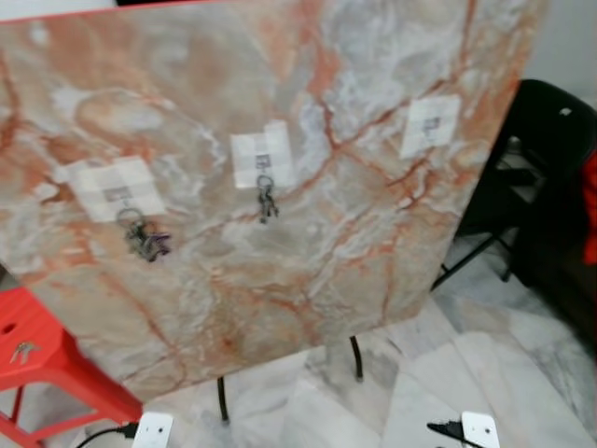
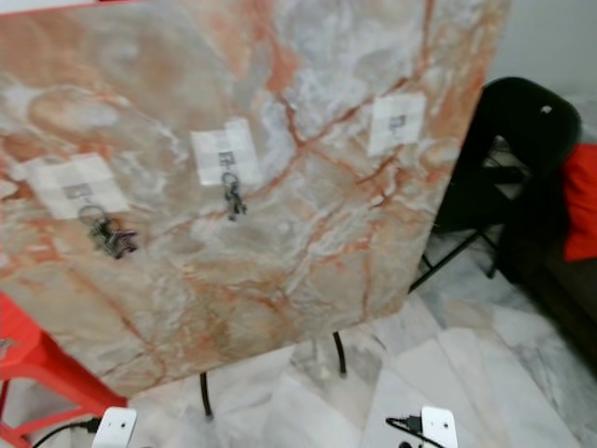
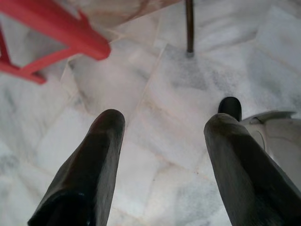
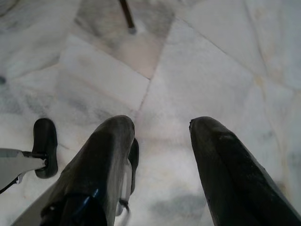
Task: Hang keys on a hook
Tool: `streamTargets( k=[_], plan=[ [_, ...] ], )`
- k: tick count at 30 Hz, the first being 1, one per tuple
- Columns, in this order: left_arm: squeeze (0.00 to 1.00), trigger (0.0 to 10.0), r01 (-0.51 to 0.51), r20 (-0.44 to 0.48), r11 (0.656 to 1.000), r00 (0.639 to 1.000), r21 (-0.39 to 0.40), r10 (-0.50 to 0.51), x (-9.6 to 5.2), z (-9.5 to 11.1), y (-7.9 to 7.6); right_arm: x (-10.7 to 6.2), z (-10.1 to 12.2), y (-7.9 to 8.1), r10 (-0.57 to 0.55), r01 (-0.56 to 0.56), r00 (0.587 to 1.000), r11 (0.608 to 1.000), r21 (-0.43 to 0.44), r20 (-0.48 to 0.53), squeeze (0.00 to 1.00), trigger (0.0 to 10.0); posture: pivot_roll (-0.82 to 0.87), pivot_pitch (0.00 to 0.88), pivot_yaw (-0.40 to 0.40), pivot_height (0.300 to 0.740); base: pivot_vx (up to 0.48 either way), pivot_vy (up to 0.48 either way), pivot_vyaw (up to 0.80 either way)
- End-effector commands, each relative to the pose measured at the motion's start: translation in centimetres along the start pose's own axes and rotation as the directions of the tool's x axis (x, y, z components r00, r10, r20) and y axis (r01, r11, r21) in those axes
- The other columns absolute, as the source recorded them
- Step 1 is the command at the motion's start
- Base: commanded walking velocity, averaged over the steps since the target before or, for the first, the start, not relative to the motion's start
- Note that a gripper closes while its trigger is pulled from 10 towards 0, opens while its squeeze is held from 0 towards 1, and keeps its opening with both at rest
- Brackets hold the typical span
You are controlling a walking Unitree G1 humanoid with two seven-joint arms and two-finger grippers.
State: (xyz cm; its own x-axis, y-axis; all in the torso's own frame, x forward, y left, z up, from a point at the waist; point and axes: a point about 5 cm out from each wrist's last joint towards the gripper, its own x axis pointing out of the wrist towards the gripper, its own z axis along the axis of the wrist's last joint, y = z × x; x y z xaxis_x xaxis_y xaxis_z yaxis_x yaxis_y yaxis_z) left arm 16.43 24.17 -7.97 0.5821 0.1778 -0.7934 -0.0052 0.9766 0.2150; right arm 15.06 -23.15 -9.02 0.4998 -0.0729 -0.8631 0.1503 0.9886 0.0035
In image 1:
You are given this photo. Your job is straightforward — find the dark sofa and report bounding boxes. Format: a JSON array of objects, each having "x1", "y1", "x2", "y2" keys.
[{"x1": 513, "y1": 168, "x2": 597, "y2": 337}]

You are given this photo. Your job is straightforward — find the red cushion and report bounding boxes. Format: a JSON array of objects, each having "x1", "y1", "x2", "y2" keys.
[{"x1": 583, "y1": 154, "x2": 597, "y2": 267}]

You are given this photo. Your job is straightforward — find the purple key bunch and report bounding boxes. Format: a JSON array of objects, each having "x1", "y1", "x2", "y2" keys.
[{"x1": 116, "y1": 207, "x2": 174, "y2": 264}]

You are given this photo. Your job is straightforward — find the pink marble board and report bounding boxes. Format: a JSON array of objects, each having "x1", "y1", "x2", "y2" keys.
[{"x1": 0, "y1": 0, "x2": 551, "y2": 400}]

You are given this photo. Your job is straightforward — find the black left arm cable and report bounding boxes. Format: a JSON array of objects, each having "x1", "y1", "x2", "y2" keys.
[{"x1": 75, "y1": 422, "x2": 141, "y2": 448}]

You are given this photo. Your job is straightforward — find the silver keys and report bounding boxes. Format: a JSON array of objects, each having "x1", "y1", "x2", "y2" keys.
[{"x1": 9, "y1": 342, "x2": 43, "y2": 365}]

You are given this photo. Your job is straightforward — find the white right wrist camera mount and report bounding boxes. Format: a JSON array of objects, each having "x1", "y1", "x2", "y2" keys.
[{"x1": 461, "y1": 412, "x2": 502, "y2": 448}]

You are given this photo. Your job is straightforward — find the black metal board leg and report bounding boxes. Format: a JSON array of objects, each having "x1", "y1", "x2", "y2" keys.
[
  {"x1": 349, "y1": 336, "x2": 365, "y2": 382},
  {"x1": 216, "y1": 376, "x2": 231, "y2": 426}
]

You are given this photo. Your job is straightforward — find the red plastic stool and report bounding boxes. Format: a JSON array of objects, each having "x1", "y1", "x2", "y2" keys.
[{"x1": 0, "y1": 287, "x2": 146, "y2": 448}]

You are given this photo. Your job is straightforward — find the black chair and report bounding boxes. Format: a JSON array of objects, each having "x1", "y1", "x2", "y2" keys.
[{"x1": 434, "y1": 79, "x2": 597, "y2": 290}]

